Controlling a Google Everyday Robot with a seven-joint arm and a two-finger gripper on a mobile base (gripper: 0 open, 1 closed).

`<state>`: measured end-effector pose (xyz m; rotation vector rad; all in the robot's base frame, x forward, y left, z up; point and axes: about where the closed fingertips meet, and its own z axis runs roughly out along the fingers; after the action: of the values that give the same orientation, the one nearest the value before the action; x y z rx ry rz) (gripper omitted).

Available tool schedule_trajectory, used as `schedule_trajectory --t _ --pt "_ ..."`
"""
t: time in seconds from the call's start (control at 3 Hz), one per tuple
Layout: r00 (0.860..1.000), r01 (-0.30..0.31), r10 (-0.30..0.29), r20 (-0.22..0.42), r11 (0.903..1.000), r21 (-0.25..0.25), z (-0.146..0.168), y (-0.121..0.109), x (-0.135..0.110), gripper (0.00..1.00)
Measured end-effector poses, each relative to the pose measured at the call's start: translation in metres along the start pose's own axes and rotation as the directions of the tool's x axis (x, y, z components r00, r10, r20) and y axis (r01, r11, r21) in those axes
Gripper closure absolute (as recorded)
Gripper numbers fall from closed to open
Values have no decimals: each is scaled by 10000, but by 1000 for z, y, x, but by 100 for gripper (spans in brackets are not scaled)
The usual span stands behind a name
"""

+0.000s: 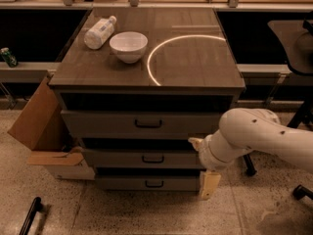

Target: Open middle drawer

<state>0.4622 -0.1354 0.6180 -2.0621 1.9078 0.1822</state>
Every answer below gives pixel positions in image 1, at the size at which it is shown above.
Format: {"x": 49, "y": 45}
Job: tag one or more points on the dark side table top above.
{"x": 297, "y": 42}

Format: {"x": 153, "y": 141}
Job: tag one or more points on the green soda can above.
{"x": 8, "y": 57}

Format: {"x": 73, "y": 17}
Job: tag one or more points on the grey drawer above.
{"x": 149, "y": 183}
{"x": 89, "y": 124}
{"x": 142, "y": 159}

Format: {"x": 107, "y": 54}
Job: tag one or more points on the grey top drawer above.
{"x": 89, "y": 124}

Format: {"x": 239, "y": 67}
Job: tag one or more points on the grey drawer cabinet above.
{"x": 188, "y": 67}

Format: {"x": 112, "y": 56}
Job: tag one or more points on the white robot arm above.
{"x": 242, "y": 131}

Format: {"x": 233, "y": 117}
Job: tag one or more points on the black bar lower left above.
{"x": 35, "y": 207}

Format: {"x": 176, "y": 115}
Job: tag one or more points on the black caster wheel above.
{"x": 300, "y": 192}

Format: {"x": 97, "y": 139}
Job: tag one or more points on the white plastic bottle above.
{"x": 99, "y": 33}

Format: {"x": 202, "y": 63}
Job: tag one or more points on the grey bottom drawer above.
{"x": 149, "y": 183}

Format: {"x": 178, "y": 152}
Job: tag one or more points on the black stand frame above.
{"x": 304, "y": 114}

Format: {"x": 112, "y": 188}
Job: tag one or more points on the white ceramic bowl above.
{"x": 129, "y": 46}

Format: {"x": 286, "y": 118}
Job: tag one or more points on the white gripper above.
{"x": 206, "y": 154}

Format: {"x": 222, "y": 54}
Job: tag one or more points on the brown cardboard box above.
{"x": 42, "y": 130}

